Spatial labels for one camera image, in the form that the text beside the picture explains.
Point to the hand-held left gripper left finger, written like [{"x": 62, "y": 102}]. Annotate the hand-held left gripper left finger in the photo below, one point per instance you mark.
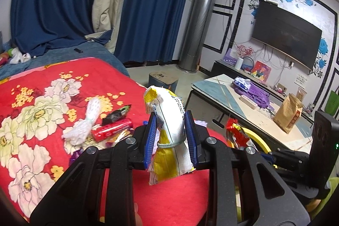
[{"x": 149, "y": 141}]

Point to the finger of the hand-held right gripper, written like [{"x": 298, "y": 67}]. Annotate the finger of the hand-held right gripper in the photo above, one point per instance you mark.
[{"x": 268, "y": 158}]

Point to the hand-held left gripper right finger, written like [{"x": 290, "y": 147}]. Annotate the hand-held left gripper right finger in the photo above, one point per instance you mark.
[{"x": 190, "y": 140}]

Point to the yellow trash bin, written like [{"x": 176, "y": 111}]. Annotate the yellow trash bin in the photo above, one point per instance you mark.
[{"x": 258, "y": 137}]

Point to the white and yellow snack bag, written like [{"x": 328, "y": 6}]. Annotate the white and yellow snack bag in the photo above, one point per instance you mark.
[{"x": 169, "y": 120}]

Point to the yellow snack wrapper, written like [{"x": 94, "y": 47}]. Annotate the yellow snack wrapper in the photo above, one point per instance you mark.
[{"x": 120, "y": 137}]

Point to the red crinkled wrapper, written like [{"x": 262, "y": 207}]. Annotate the red crinkled wrapper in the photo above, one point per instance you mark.
[{"x": 237, "y": 133}]

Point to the purple candy wrapper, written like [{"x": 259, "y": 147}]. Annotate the purple candy wrapper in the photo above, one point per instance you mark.
[{"x": 75, "y": 157}]

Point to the person's left hand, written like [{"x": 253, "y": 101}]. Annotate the person's left hand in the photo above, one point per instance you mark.
[{"x": 137, "y": 215}]

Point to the red snack tube wrapper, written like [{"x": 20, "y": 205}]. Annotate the red snack tube wrapper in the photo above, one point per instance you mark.
[{"x": 111, "y": 129}]

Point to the black and green snack packet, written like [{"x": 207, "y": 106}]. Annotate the black and green snack packet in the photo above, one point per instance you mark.
[{"x": 116, "y": 114}]

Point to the large brown paper bag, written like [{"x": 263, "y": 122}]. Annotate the large brown paper bag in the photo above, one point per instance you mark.
[{"x": 287, "y": 114}]

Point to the green bag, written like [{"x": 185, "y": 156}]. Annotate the green bag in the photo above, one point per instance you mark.
[{"x": 333, "y": 104}]

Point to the black metal side table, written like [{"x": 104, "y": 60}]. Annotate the black metal side table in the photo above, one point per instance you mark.
[{"x": 219, "y": 91}]

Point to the white power strip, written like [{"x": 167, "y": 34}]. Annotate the white power strip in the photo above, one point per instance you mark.
[{"x": 249, "y": 102}]

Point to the small brown paper bag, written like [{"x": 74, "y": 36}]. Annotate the small brown paper bag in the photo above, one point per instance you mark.
[{"x": 301, "y": 95}]

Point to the small square stool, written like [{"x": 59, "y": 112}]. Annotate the small square stool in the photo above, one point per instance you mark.
[{"x": 161, "y": 80}]

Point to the purple plastic bag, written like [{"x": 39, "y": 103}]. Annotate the purple plastic bag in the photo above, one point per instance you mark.
[{"x": 255, "y": 96}]

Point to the white mesh net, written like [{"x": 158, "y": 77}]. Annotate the white mesh net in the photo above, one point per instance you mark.
[{"x": 82, "y": 125}]

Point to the blue and white packet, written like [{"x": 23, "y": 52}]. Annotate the blue and white packet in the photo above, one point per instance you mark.
[{"x": 241, "y": 83}]

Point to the black television cabinet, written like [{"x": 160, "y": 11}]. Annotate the black television cabinet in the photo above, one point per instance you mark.
[{"x": 225, "y": 68}]

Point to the red framed picture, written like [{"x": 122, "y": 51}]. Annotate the red framed picture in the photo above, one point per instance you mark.
[{"x": 261, "y": 71}]

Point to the white vase with red flowers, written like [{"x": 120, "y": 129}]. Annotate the white vase with red flowers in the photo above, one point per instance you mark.
[{"x": 239, "y": 64}]

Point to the purple box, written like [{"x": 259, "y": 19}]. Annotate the purple box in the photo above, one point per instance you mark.
[{"x": 230, "y": 58}]

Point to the round blue ornament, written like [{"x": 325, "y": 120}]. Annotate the round blue ornament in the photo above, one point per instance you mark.
[{"x": 249, "y": 65}]

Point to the red floral blanket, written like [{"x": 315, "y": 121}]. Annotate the red floral blanket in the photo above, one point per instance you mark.
[{"x": 79, "y": 72}]

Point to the grey tower air conditioner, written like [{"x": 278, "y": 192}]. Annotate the grey tower air conditioner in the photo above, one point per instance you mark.
[{"x": 197, "y": 30}]

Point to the black remote control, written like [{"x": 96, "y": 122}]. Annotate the black remote control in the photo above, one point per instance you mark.
[{"x": 78, "y": 50}]

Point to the blue bed sheet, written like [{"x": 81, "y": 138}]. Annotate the blue bed sheet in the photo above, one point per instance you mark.
[{"x": 66, "y": 55}]

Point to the white plush toy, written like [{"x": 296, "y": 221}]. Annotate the white plush toy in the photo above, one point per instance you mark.
[{"x": 18, "y": 56}]

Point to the colourful plush toy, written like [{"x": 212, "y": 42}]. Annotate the colourful plush toy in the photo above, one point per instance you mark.
[{"x": 4, "y": 58}]

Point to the white wall notice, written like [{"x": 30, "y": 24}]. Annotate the white wall notice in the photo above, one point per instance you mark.
[{"x": 300, "y": 81}]

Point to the black wall television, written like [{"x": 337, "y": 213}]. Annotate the black wall television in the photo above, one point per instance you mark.
[{"x": 287, "y": 32}]

